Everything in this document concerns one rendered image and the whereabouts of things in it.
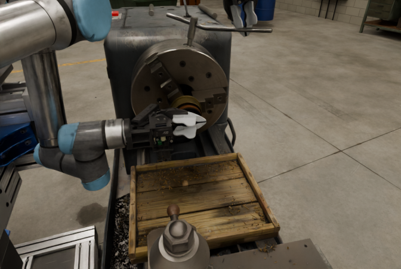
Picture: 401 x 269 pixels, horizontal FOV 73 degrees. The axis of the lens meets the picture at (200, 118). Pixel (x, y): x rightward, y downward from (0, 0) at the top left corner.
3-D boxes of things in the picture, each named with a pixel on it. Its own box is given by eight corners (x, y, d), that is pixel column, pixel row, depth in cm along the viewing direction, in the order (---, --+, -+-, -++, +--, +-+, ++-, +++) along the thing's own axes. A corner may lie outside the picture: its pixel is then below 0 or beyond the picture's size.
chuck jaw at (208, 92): (188, 85, 88) (224, 81, 89) (190, 99, 90) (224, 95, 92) (195, 100, 78) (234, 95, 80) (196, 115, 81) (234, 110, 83)
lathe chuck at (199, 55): (126, 121, 96) (136, 33, 82) (210, 128, 105) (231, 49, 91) (126, 135, 89) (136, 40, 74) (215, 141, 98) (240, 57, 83)
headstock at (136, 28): (120, 79, 156) (108, 6, 136) (201, 73, 164) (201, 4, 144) (113, 135, 105) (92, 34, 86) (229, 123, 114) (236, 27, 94)
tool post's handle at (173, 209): (166, 211, 42) (165, 201, 41) (179, 209, 42) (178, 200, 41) (169, 235, 38) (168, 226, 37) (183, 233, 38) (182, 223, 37)
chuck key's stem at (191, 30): (182, 53, 83) (189, 15, 78) (185, 53, 85) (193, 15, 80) (187, 56, 83) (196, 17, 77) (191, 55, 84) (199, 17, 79)
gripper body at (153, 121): (175, 150, 68) (127, 156, 66) (172, 132, 76) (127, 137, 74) (174, 124, 64) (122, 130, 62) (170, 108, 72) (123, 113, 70)
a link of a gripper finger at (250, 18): (252, 40, 70) (247, 3, 65) (244, 34, 75) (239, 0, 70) (263, 37, 70) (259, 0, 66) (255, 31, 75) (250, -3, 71)
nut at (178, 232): (162, 231, 36) (160, 213, 34) (191, 226, 36) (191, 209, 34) (164, 260, 32) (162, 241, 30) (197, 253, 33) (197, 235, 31)
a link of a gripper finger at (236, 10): (240, 43, 70) (235, 6, 65) (233, 38, 75) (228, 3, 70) (251, 40, 70) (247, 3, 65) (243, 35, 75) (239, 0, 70)
